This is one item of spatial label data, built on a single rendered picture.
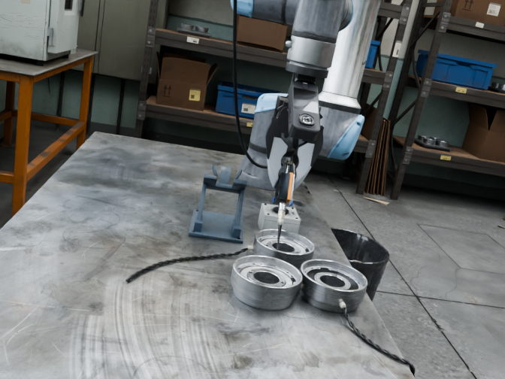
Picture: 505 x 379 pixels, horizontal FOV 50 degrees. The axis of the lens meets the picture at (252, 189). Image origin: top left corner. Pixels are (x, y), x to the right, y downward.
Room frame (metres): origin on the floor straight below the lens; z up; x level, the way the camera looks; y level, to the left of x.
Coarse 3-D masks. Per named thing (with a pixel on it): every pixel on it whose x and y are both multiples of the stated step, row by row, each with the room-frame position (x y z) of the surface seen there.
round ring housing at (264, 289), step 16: (256, 256) 0.79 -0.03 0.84; (256, 272) 0.76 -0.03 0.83; (272, 272) 0.77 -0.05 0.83; (288, 272) 0.78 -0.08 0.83; (240, 288) 0.71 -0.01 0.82; (256, 288) 0.70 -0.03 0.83; (272, 288) 0.69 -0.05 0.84; (288, 288) 0.70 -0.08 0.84; (256, 304) 0.70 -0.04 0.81; (272, 304) 0.70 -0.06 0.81; (288, 304) 0.72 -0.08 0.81
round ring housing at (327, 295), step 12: (312, 264) 0.82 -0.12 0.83; (324, 264) 0.83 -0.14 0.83; (336, 264) 0.83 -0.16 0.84; (324, 276) 0.80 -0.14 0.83; (336, 276) 0.80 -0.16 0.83; (360, 276) 0.80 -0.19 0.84; (312, 288) 0.74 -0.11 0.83; (324, 288) 0.73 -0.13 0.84; (336, 288) 0.75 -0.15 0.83; (348, 288) 0.76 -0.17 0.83; (360, 288) 0.75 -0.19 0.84; (312, 300) 0.74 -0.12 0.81; (324, 300) 0.73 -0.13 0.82; (336, 300) 0.73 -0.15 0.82; (348, 300) 0.73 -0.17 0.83; (360, 300) 0.75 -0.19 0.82; (336, 312) 0.73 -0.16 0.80
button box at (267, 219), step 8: (264, 208) 1.01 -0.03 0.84; (272, 208) 1.02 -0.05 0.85; (288, 208) 1.04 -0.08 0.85; (264, 216) 0.99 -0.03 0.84; (272, 216) 0.98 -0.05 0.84; (288, 216) 1.00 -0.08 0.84; (296, 216) 1.01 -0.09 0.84; (264, 224) 0.98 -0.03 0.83; (272, 224) 0.98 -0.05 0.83; (288, 224) 0.98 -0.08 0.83; (296, 224) 0.99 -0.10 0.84; (296, 232) 0.99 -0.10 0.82
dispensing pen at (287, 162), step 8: (288, 160) 0.93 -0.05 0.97; (288, 168) 0.92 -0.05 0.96; (280, 176) 0.90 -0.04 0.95; (288, 176) 0.90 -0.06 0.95; (280, 184) 0.89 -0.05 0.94; (288, 184) 0.89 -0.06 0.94; (280, 192) 0.88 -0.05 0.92; (288, 192) 0.88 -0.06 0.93; (280, 200) 0.88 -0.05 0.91; (280, 208) 0.88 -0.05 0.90; (280, 216) 0.87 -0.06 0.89; (280, 224) 0.87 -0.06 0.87; (280, 232) 0.86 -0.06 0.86
